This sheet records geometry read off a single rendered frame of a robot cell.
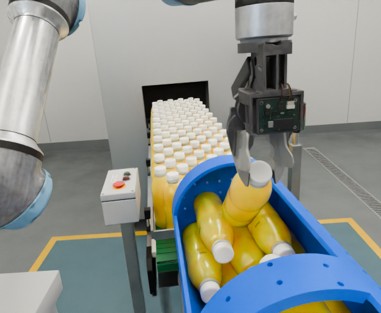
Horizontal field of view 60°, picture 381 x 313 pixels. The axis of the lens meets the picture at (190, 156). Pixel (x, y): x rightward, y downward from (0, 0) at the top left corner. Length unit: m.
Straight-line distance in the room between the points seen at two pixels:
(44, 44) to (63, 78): 4.54
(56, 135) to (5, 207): 4.91
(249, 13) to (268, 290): 0.33
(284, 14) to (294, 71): 4.73
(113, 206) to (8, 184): 0.46
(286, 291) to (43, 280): 0.38
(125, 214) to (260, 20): 0.71
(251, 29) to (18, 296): 0.51
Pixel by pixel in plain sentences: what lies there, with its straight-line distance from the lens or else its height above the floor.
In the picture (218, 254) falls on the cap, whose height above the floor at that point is 1.11.
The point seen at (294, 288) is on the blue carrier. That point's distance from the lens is 0.41.
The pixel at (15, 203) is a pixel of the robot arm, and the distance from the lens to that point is 0.59.
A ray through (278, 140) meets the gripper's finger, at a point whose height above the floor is 1.35.
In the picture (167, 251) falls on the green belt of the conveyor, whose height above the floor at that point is 0.90.
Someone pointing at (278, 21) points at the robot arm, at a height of 1.51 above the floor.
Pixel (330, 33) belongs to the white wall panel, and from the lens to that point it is 5.31.
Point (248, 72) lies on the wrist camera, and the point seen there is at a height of 1.45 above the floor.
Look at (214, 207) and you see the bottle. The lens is 0.74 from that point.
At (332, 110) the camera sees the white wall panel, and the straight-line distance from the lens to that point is 5.48.
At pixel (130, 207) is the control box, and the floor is 1.05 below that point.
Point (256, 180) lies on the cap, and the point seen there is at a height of 1.29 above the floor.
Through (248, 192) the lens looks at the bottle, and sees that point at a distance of 0.55.
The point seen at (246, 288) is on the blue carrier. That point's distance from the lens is 0.43.
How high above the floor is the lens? 1.50
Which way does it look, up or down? 19 degrees down
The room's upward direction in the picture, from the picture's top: 4 degrees counter-clockwise
